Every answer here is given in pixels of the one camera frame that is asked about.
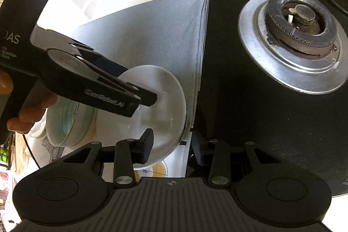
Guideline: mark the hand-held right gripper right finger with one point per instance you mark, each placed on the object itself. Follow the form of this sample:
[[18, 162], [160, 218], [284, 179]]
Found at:
[[197, 148]]

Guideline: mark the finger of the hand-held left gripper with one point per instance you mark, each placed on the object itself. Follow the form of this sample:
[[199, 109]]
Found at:
[[148, 98], [108, 100]]

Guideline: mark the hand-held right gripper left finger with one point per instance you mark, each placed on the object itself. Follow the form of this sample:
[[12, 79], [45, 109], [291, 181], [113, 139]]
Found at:
[[148, 145]]

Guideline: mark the white bowl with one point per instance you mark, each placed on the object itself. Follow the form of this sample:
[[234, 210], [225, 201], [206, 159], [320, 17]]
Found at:
[[163, 101]]

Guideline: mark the cream bowl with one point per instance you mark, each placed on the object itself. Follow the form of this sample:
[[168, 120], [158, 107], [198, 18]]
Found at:
[[87, 126]]

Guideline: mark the blue swirl plate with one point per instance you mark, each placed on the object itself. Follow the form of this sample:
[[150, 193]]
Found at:
[[65, 117]]

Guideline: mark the person's left hand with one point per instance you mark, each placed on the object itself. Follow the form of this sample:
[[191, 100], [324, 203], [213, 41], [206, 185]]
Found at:
[[30, 113]]

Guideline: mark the yellow round object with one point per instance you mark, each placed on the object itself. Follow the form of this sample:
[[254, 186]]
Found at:
[[160, 170]]

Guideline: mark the black gas stove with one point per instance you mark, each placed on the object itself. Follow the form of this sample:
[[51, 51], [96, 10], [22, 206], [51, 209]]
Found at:
[[244, 112]]

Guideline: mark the grey mat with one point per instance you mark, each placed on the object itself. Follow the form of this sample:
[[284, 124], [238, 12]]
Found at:
[[163, 31]]

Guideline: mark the patterned cloth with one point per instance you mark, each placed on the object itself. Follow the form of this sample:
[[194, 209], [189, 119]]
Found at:
[[53, 152]]

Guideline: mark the beige wooden board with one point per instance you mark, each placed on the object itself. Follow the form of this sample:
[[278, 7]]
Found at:
[[21, 157]]

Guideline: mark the green object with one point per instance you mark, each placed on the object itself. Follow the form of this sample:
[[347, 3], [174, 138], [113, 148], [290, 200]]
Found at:
[[3, 155]]

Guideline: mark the silver gas burner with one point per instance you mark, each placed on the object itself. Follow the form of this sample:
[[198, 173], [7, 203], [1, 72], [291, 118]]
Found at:
[[288, 39]]

